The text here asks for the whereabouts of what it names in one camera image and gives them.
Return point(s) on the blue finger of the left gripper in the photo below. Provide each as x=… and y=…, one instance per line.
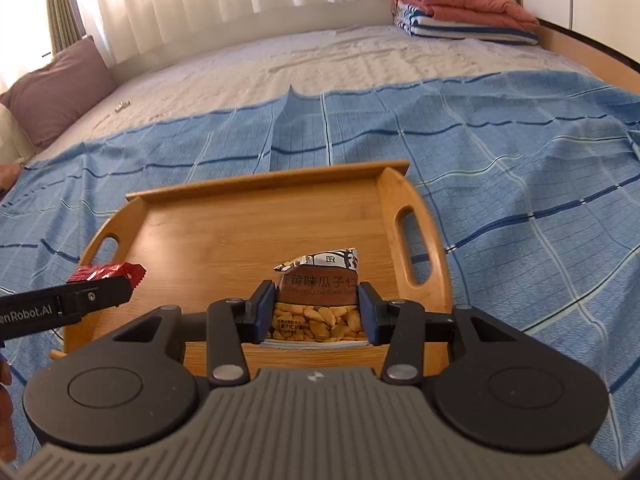
x=82, y=298

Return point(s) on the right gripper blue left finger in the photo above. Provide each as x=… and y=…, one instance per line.
x=256, y=314

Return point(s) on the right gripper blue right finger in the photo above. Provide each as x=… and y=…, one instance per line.
x=376, y=317

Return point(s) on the dark red chocolate bar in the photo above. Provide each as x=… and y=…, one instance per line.
x=133, y=272

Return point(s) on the brown sunflower seed pack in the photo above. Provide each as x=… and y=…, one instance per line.
x=317, y=303

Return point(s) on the person's left hand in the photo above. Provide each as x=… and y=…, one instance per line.
x=7, y=439

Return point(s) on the wooden serving tray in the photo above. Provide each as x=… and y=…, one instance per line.
x=211, y=240

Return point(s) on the purple pillow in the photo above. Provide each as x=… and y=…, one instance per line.
x=46, y=102

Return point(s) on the blue plaid bedsheet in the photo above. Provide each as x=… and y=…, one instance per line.
x=532, y=178

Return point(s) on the white mattress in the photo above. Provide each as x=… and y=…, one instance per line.
x=316, y=62

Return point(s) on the grey green drape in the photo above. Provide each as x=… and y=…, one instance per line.
x=65, y=27

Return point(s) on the folded blue striped blanket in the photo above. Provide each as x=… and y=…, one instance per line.
x=416, y=23

